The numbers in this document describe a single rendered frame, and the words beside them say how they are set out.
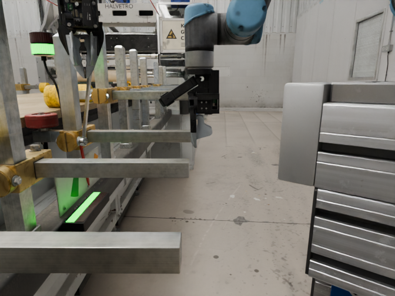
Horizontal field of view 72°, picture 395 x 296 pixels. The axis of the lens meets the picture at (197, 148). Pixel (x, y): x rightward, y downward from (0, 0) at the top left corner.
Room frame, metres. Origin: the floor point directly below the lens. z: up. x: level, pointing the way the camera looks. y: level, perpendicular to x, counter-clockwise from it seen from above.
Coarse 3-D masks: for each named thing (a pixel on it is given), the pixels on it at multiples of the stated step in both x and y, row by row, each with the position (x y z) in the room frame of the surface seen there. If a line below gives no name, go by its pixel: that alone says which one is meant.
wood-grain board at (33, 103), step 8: (24, 96) 1.72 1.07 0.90; (32, 96) 1.72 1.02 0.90; (40, 96) 1.72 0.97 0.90; (24, 104) 1.15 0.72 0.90; (32, 104) 1.15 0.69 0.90; (40, 104) 1.15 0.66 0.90; (80, 104) 1.15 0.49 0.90; (96, 104) 1.28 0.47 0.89; (24, 112) 0.85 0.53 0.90; (32, 112) 0.85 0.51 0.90; (56, 112) 0.91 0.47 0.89; (24, 120) 0.74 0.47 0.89
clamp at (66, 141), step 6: (90, 126) 0.77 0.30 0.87; (60, 132) 0.69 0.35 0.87; (66, 132) 0.67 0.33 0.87; (72, 132) 0.69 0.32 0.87; (78, 132) 0.69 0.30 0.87; (60, 138) 0.67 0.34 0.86; (66, 138) 0.67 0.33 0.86; (72, 138) 0.67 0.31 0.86; (60, 144) 0.67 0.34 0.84; (66, 144) 0.67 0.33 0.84; (72, 144) 0.67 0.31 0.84; (66, 150) 0.67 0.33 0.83; (72, 150) 0.67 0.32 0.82
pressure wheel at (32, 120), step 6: (30, 114) 0.75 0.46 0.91; (36, 114) 0.77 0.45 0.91; (42, 114) 0.75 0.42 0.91; (48, 114) 0.75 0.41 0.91; (54, 114) 0.75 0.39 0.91; (30, 120) 0.72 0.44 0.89; (36, 120) 0.72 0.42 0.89; (42, 120) 0.72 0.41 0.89; (48, 120) 0.73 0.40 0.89; (54, 120) 0.74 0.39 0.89; (30, 126) 0.72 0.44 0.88; (36, 126) 0.71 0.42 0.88; (42, 126) 0.72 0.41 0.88; (48, 126) 0.73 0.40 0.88; (54, 126) 0.74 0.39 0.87
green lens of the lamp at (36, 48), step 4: (32, 44) 0.69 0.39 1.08; (36, 44) 0.68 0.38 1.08; (40, 44) 0.68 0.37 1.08; (44, 44) 0.69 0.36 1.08; (48, 44) 0.69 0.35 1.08; (32, 48) 0.69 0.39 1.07; (36, 48) 0.68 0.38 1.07; (40, 48) 0.68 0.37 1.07; (44, 48) 0.69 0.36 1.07; (48, 48) 0.69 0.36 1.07; (52, 48) 0.70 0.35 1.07; (32, 52) 0.69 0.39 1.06; (36, 52) 0.68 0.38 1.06; (40, 52) 0.68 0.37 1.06; (44, 52) 0.69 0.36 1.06; (48, 52) 0.69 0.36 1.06; (52, 52) 0.70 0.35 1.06
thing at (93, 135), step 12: (36, 132) 0.74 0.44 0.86; (48, 132) 0.74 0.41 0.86; (96, 132) 0.74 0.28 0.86; (108, 132) 0.74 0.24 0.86; (120, 132) 0.74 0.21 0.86; (132, 132) 0.74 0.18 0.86; (144, 132) 0.74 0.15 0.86; (156, 132) 0.74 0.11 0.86; (168, 132) 0.74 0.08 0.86; (180, 132) 0.74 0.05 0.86
